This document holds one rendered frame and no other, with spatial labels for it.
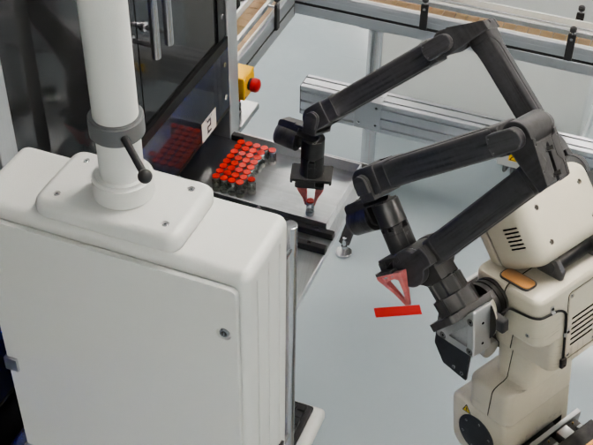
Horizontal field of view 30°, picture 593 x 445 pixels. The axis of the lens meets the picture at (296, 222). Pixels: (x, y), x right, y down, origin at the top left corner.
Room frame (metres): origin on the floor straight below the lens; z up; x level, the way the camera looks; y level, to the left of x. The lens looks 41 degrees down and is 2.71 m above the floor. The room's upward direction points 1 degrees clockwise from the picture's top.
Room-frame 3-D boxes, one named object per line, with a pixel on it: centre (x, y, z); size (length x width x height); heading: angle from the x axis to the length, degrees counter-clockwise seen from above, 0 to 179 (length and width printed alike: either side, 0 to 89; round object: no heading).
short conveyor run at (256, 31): (2.88, 0.20, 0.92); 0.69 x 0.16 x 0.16; 159
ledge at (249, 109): (2.59, 0.20, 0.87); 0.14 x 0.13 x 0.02; 69
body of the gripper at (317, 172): (2.14, -0.04, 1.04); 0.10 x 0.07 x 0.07; 85
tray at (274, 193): (2.24, 0.04, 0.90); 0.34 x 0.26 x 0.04; 68
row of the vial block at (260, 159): (2.28, 0.12, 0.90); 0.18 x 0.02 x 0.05; 158
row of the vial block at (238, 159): (2.29, 0.16, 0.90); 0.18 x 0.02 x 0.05; 158
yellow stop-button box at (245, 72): (2.56, 0.17, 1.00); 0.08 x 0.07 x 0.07; 69
